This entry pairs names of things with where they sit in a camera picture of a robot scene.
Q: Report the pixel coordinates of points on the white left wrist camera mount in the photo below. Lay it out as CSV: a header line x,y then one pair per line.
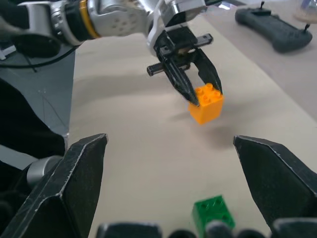
x,y
154,27

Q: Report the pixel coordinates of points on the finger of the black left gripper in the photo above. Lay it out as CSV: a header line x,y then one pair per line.
x,y
206,70
179,79

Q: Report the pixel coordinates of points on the beige round object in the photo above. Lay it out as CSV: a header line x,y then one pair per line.
x,y
305,13

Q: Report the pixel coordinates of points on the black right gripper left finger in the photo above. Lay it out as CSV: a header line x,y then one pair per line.
x,y
62,198

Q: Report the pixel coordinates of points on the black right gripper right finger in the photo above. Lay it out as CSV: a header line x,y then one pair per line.
x,y
280,183

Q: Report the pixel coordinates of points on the black handheld remote controller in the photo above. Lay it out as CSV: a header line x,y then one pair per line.
x,y
280,32

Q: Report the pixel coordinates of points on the orange toy brick cube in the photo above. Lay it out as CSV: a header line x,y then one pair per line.
x,y
205,111

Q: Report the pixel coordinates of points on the black and silver robot torso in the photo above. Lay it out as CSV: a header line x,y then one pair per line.
x,y
24,124

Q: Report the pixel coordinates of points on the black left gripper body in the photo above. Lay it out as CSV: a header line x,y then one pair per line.
x,y
179,37

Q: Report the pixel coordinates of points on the green toy brick cube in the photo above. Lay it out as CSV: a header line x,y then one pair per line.
x,y
210,210

